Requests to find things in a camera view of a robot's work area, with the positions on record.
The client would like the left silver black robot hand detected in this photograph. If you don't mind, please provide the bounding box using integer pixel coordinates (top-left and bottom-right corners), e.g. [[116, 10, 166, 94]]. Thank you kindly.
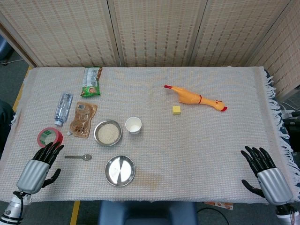
[[16, 141, 65, 195]]

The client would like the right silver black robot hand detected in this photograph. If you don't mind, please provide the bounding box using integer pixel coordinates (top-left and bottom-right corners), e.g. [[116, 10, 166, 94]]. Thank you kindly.
[[240, 145, 294, 204]]

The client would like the metal spoon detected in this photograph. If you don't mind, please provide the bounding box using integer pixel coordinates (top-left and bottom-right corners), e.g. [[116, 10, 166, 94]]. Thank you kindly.
[[64, 154, 92, 162]]

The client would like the printed snack packet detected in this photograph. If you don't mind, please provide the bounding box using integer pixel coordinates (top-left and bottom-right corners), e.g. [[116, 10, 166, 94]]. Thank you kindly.
[[203, 201, 234, 210]]

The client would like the steel bowl of rice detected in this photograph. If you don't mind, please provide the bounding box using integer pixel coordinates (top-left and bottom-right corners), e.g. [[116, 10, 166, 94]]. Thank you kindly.
[[93, 119, 123, 148]]

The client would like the white paper cup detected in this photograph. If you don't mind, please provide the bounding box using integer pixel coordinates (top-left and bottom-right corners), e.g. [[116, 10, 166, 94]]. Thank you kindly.
[[125, 116, 143, 135]]

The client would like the red tape roll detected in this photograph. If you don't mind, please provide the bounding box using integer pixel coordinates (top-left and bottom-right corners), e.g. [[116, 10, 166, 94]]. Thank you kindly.
[[37, 127, 64, 148]]

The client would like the dark bag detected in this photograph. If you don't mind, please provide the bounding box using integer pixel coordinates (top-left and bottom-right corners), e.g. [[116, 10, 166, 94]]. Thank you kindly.
[[0, 99, 16, 160]]

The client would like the black box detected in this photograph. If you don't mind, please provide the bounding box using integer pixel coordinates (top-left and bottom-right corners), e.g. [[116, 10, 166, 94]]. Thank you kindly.
[[283, 118, 300, 150]]

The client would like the white power strip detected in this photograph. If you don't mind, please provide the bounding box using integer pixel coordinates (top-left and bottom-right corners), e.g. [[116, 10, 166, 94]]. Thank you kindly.
[[280, 103, 300, 120]]

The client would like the clear plastic water bottle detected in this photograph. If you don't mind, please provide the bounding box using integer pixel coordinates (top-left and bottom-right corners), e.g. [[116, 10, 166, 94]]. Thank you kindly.
[[54, 92, 74, 127]]

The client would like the brown sauce pouch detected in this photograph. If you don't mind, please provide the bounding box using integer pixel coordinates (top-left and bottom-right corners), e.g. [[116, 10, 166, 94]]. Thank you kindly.
[[67, 102, 98, 139]]

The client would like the shallow steel plate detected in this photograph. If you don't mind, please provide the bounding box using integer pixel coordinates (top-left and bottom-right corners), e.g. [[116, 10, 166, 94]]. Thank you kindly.
[[105, 155, 136, 187]]

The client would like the white woven tablecloth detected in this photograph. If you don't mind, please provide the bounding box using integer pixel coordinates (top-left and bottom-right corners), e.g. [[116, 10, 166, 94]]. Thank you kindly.
[[0, 65, 300, 203]]

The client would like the green snack bag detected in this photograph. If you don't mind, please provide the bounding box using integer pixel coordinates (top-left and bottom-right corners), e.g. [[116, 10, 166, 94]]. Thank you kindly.
[[80, 66, 103, 98]]

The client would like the yellow rubber chicken toy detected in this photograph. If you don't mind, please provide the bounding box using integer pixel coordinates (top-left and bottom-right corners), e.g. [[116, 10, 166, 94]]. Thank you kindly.
[[163, 84, 228, 113]]

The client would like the bamboo folding screen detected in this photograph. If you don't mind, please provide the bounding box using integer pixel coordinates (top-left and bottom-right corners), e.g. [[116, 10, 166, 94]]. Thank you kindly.
[[0, 0, 300, 101]]

